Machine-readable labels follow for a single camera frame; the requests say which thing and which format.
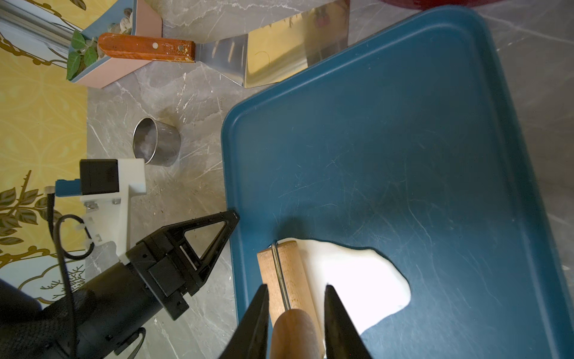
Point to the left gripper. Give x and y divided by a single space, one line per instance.
171 268

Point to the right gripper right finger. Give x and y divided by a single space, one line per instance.
341 338

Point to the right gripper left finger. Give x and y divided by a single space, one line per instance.
251 336

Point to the wooden rolling pin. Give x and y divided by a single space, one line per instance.
282 270

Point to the white dough lump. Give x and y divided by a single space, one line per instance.
369 286

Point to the teal plastic tray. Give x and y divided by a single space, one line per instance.
407 143

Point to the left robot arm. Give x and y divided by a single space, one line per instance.
108 313

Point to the small glass cup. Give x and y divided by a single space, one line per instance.
156 143

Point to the pink rectangular planter box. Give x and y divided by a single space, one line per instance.
121 56

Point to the red round tray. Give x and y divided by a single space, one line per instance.
428 4

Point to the metal dough scraper wooden handle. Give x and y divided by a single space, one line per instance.
267 55

